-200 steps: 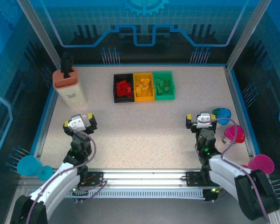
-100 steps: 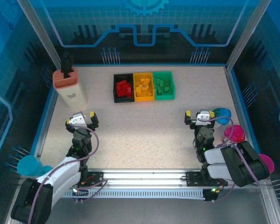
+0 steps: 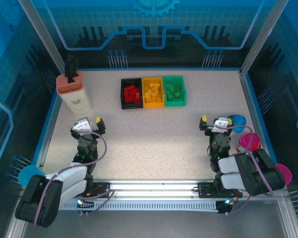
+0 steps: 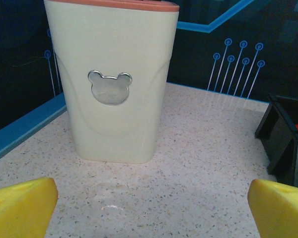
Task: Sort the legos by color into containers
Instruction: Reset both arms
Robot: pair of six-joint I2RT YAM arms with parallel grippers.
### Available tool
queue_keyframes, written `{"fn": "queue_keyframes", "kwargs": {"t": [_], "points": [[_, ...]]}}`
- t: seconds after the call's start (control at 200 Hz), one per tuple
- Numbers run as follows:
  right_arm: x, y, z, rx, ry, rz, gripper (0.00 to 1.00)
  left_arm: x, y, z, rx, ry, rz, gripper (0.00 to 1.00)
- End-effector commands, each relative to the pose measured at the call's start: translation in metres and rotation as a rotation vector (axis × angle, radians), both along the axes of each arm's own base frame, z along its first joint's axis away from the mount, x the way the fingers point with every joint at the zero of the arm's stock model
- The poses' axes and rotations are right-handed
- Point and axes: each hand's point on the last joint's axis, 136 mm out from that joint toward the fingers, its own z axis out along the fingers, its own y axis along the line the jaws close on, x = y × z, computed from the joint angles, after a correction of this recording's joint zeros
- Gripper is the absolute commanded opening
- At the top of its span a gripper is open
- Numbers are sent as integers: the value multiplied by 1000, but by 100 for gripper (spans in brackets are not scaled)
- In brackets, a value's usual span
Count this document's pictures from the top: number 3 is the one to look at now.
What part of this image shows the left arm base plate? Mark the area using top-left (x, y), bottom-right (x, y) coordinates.
top-left (76, 181), bottom-right (112, 199)

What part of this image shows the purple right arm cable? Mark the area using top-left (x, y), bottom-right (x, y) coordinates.
top-left (225, 125), bottom-right (275, 216)

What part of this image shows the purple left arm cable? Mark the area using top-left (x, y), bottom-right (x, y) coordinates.
top-left (33, 131), bottom-right (109, 228)

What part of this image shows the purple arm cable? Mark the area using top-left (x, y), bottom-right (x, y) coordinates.
top-left (33, 131), bottom-right (109, 228)
top-left (225, 125), bottom-right (275, 216)

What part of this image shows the blue plastic cup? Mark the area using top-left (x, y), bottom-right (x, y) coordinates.
top-left (17, 165), bottom-right (44, 186)

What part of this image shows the blue plastic bowl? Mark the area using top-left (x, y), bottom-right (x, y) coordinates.
top-left (227, 114), bottom-right (246, 133)

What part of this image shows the pink plastic cup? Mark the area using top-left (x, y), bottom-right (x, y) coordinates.
top-left (274, 163), bottom-right (293, 185)

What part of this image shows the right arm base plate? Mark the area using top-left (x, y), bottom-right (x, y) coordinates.
top-left (197, 182), bottom-right (243, 199)

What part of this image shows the black utensil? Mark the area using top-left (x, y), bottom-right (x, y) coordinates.
top-left (65, 55), bottom-right (79, 84)

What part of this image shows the pink plastic bowl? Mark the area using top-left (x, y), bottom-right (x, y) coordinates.
top-left (239, 133), bottom-right (261, 151)

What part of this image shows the slotted cable duct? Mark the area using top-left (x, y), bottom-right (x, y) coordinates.
top-left (57, 201), bottom-right (221, 212)

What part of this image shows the black plastic bin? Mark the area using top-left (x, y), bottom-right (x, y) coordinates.
top-left (120, 78), bottom-right (144, 110)

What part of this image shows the aluminium table side rail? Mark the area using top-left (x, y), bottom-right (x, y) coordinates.
top-left (34, 94), bottom-right (63, 167)
top-left (239, 70), bottom-right (274, 172)

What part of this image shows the green plastic bin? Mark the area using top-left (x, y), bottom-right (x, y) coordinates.
top-left (162, 75), bottom-right (187, 107)

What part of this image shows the white pink-topped utensil holder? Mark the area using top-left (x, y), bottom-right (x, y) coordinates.
top-left (56, 71), bottom-right (93, 115)

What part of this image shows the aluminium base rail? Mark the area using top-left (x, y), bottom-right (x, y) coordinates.
top-left (39, 178), bottom-right (289, 201)

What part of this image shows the yellow plastic bin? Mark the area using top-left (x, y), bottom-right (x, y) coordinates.
top-left (142, 76), bottom-right (165, 109)

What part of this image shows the aluminium frame post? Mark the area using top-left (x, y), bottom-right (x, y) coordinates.
top-left (277, 198), bottom-right (298, 238)
top-left (17, 0), bottom-right (67, 75)
top-left (239, 0), bottom-right (290, 75)

